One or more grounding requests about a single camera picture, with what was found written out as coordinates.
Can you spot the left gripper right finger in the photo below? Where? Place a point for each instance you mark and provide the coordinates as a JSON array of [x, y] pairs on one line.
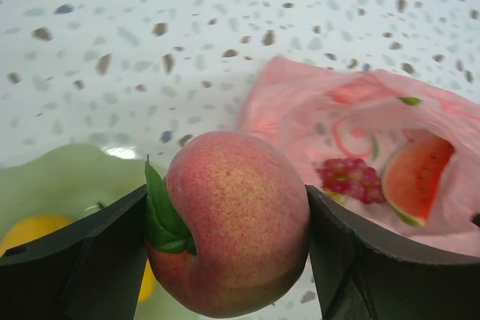
[[364, 271]]

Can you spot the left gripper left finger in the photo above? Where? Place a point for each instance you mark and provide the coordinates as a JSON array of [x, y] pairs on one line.
[[91, 269]]

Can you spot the yellow bell pepper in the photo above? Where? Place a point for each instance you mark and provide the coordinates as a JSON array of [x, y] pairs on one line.
[[32, 228]]

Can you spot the watermelon slice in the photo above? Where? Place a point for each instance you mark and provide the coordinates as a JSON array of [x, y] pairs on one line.
[[411, 179]]

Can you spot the red fruit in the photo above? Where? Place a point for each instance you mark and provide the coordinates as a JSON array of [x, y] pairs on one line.
[[227, 228]]

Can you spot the pink plastic bag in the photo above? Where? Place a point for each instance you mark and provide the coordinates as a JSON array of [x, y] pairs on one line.
[[312, 114]]

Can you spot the green plastic plate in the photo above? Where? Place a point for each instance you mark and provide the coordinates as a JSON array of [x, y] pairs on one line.
[[76, 181]]

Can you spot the red grape bunch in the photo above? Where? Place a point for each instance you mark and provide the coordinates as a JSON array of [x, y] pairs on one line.
[[350, 177]]

